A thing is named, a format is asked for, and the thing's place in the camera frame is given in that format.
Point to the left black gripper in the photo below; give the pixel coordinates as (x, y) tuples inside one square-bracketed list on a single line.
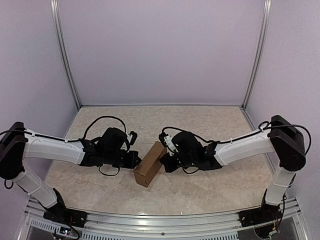
[(131, 164)]

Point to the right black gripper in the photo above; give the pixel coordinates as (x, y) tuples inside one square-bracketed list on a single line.
[(165, 160)]

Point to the brown cardboard box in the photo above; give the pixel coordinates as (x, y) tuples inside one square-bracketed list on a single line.
[(145, 172)]

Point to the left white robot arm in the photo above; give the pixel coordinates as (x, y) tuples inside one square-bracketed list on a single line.
[(18, 143)]

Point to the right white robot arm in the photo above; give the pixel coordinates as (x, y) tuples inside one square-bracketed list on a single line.
[(275, 136)]

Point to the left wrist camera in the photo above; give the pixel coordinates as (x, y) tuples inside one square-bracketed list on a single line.
[(131, 137)]

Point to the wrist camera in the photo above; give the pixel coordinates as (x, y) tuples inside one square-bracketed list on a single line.
[(166, 141), (131, 137)]

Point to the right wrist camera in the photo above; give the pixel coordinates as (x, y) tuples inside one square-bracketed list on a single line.
[(166, 141)]

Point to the front aluminium rail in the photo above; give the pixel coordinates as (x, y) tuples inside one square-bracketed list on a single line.
[(224, 225)]

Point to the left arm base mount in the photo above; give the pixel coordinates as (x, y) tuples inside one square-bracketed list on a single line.
[(67, 216)]

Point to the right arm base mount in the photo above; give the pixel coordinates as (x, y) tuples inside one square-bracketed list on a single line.
[(258, 216)]

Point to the left aluminium frame post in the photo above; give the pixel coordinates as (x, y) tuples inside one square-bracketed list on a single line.
[(54, 6)]

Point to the aluminium frame post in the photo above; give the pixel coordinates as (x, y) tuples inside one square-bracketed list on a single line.
[(54, 6), (258, 53)]

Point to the right aluminium frame post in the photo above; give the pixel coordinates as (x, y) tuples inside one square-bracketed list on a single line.
[(258, 53)]

